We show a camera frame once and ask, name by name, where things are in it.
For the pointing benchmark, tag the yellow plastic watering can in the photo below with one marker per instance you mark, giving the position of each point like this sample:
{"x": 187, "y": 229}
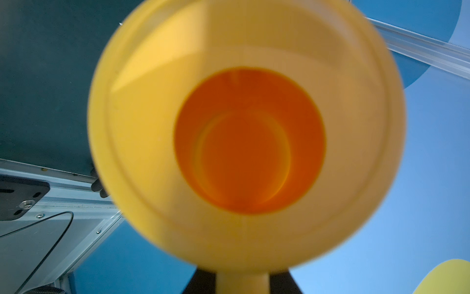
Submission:
{"x": 246, "y": 137}

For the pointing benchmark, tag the black work glove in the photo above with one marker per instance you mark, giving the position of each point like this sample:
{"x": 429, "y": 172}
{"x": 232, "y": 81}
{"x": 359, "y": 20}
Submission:
{"x": 97, "y": 185}

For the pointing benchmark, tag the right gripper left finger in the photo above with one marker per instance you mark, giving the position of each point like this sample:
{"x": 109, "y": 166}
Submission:
{"x": 202, "y": 282}

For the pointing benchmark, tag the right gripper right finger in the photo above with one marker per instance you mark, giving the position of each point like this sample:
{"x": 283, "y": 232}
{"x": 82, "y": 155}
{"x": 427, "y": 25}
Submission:
{"x": 283, "y": 283}

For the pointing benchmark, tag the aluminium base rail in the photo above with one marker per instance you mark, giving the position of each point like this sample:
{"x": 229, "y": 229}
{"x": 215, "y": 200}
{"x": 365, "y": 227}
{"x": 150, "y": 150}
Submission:
{"x": 95, "y": 218}

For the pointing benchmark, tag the aluminium frame back bar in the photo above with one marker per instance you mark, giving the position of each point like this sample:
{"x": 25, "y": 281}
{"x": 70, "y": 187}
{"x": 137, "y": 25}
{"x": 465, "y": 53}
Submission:
{"x": 441, "y": 55}

